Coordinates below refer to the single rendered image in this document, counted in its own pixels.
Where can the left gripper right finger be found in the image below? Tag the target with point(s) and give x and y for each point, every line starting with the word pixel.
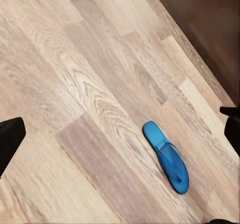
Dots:
pixel 232 133

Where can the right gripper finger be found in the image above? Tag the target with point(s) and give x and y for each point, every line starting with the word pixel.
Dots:
pixel 230 111

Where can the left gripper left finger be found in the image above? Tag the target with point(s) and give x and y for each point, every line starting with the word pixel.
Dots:
pixel 12 133

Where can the sandal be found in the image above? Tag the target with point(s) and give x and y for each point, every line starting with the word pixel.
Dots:
pixel 171 161

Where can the bed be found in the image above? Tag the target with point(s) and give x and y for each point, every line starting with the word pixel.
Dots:
pixel 213 28

